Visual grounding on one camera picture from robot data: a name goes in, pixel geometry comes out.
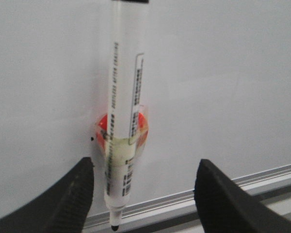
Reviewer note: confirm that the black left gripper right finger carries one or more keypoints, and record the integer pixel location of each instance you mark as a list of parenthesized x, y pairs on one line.
[(223, 207)]

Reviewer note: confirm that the white black whiteboard marker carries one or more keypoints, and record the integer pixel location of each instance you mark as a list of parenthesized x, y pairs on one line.
[(124, 87)]

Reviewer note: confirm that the red round magnet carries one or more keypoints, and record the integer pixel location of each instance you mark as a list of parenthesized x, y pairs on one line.
[(101, 130)]

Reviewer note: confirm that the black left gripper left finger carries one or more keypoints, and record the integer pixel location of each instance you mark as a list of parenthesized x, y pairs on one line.
[(62, 208)]

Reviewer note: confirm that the whiteboard with aluminium frame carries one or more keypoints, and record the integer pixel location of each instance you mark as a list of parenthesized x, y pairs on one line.
[(216, 84)]

